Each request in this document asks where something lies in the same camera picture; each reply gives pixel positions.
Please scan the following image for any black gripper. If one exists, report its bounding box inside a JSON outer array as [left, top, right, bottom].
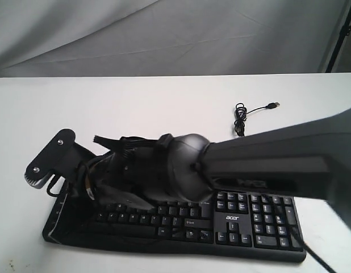
[[48, 153, 153, 242]]

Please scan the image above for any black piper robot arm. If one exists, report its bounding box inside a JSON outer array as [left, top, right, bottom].
[[47, 108, 351, 230]]

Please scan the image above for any black acer keyboard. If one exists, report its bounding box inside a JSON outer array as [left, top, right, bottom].
[[42, 191, 306, 263]]

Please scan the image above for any grey backdrop cloth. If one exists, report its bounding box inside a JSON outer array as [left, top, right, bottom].
[[0, 1, 351, 77]]

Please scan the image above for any black stand pole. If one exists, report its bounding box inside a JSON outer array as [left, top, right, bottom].
[[325, 5, 351, 73]]

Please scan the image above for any black USB cable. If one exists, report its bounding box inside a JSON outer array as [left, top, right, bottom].
[[233, 101, 281, 138]]

